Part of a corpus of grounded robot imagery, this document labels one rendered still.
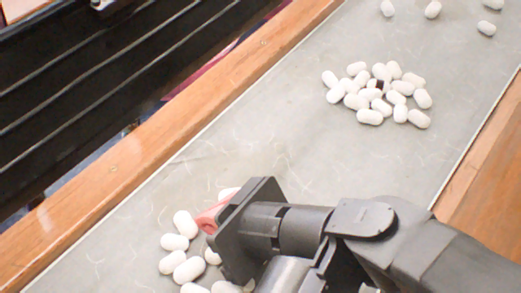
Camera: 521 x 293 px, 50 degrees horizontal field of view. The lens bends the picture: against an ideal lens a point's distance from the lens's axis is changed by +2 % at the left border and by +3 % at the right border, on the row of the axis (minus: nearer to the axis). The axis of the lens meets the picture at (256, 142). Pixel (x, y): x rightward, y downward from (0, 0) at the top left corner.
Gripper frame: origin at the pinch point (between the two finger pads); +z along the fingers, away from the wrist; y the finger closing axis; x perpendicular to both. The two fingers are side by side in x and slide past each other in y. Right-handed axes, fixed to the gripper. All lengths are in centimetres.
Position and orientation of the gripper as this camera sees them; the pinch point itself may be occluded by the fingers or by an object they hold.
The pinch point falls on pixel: (202, 222)
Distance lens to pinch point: 63.7
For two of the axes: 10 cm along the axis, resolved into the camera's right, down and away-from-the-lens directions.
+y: -5.8, 5.8, -5.8
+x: 4.3, 8.2, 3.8
